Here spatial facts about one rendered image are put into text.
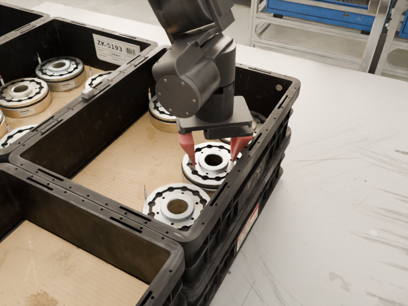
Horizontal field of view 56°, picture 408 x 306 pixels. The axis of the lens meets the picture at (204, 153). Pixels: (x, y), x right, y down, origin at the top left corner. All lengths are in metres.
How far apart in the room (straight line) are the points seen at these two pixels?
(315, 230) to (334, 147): 0.26
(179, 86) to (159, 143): 0.29
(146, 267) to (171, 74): 0.23
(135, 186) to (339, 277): 0.37
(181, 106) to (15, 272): 0.31
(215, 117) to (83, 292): 0.28
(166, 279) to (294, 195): 0.45
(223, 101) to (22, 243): 0.34
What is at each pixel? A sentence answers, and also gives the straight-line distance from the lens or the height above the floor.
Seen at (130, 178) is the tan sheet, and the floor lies 0.83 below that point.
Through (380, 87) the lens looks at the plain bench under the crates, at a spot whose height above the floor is 0.70.
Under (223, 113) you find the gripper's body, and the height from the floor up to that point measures 0.98.
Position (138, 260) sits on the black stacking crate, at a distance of 0.50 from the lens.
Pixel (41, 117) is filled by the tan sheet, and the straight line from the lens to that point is 0.83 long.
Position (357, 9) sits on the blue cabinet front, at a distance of 2.50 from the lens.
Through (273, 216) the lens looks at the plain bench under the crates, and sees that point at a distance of 0.77.
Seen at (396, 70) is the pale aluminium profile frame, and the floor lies 0.13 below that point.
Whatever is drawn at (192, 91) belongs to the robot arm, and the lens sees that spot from 0.43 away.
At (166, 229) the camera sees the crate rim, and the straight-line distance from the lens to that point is 0.45.
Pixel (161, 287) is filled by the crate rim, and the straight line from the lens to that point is 0.41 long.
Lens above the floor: 1.29
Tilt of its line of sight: 42 degrees down
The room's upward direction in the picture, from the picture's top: straight up
